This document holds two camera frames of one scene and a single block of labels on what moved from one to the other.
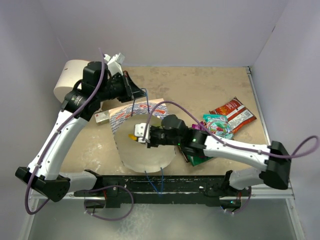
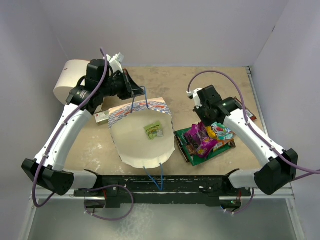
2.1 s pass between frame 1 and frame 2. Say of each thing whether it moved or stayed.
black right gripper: moved
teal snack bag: stayed
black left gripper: stayed
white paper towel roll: stayed
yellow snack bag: moved
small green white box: stayed
